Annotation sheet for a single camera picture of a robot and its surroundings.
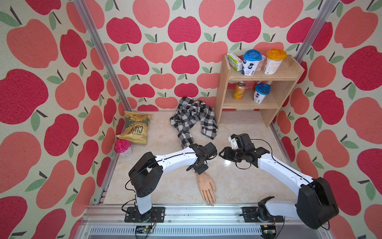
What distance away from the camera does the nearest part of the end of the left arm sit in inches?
24.4

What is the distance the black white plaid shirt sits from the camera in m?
1.06

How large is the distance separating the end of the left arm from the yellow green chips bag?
1.54 ft

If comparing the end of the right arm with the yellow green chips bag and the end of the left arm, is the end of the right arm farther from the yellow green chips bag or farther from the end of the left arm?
the yellow green chips bag

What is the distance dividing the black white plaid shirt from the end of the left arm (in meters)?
0.27
